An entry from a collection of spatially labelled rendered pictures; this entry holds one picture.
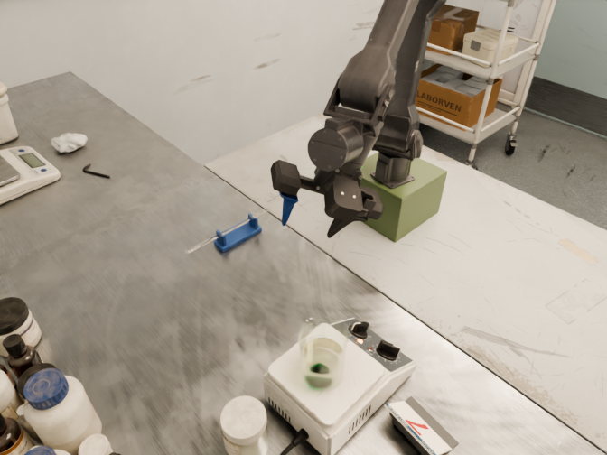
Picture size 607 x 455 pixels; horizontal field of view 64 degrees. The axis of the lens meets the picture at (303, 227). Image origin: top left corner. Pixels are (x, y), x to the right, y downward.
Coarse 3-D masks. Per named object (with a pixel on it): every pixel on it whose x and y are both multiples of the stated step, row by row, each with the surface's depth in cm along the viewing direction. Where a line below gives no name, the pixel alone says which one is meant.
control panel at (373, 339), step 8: (352, 320) 79; (368, 328) 79; (352, 336) 75; (368, 336) 76; (376, 336) 77; (360, 344) 73; (368, 344) 74; (376, 344) 75; (368, 352) 72; (376, 352) 72; (400, 352) 75; (384, 360) 71; (400, 360) 73; (408, 360) 74; (392, 368) 70
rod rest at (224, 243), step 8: (248, 216) 101; (248, 224) 102; (256, 224) 100; (216, 232) 97; (232, 232) 100; (240, 232) 100; (248, 232) 100; (256, 232) 101; (216, 240) 99; (224, 240) 96; (232, 240) 99; (240, 240) 99; (224, 248) 97
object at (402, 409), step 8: (400, 408) 69; (408, 408) 71; (400, 416) 67; (408, 416) 68; (416, 416) 70; (408, 424) 66; (416, 424) 67; (424, 424) 69; (416, 432) 65; (424, 432) 66; (432, 432) 68; (424, 440) 64; (432, 440) 66; (440, 440) 67; (432, 448) 64; (440, 448) 65; (448, 448) 66
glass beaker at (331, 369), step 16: (320, 320) 64; (336, 320) 63; (304, 336) 64; (320, 336) 66; (336, 336) 64; (304, 352) 60; (304, 368) 62; (320, 368) 60; (336, 368) 61; (320, 384) 63; (336, 384) 64
